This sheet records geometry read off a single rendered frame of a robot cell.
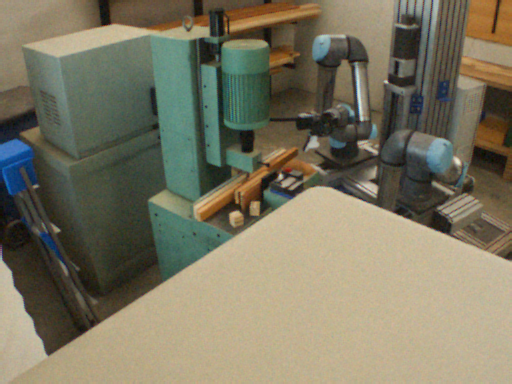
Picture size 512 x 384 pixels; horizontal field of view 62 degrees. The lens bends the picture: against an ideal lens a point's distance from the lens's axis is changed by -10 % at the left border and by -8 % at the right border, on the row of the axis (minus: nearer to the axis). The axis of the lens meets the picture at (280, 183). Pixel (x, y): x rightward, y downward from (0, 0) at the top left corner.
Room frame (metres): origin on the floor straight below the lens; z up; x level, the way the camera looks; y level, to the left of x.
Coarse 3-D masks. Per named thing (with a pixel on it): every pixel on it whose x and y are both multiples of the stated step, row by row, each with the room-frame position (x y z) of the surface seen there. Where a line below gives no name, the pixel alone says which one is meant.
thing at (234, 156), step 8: (240, 144) 1.72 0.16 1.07; (232, 152) 1.66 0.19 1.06; (240, 152) 1.65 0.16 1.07; (256, 152) 1.65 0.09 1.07; (232, 160) 1.66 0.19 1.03; (240, 160) 1.64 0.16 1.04; (248, 160) 1.62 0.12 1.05; (256, 160) 1.63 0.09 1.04; (248, 168) 1.62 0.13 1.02; (256, 168) 1.63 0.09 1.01
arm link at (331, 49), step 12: (324, 36) 2.04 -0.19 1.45; (336, 36) 2.05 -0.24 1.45; (348, 36) 2.06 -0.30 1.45; (312, 48) 2.08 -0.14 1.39; (324, 48) 1.99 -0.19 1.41; (336, 48) 2.00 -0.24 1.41; (348, 48) 2.02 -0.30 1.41; (324, 60) 2.01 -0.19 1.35; (336, 60) 2.01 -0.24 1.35; (324, 72) 2.04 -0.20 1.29; (324, 84) 2.05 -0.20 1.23; (324, 96) 2.06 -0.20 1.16; (324, 108) 2.07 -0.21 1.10
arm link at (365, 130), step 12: (360, 48) 2.03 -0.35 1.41; (348, 60) 2.05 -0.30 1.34; (360, 60) 2.02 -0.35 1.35; (360, 72) 2.00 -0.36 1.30; (360, 84) 1.98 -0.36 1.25; (360, 96) 1.96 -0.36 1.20; (360, 108) 1.94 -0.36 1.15; (360, 120) 1.92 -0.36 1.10; (360, 132) 1.89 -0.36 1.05; (372, 132) 1.90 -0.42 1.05
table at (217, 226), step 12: (312, 180) 1.77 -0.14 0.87; (228, 204) 1.53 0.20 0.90; (240, 204) 1.53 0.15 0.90; (192, 216) 1.44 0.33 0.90; (216, 216) 1.45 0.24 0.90; (228, 216) 1.45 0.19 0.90; (252, 216) 1.45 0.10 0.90; (264, 216) 1.48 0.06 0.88; (204, 228) 1.41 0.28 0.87; (216, 228) 1.37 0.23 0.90; (228, 228) 1.37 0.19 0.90; (240, 228) 1.37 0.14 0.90; (228, 240) 1.34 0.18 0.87
